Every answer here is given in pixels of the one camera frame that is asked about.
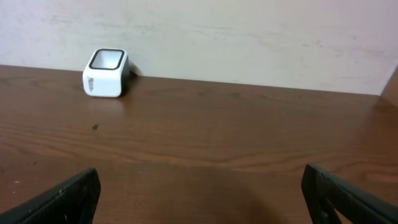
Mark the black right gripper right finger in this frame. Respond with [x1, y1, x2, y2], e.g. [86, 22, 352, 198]
[301, 164, 397, 224]

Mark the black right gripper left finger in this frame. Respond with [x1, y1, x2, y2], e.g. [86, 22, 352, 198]
[1, 168, 101, 224]

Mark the white barcode scanner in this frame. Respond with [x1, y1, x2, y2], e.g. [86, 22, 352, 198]
[82, 48, 130, 98]

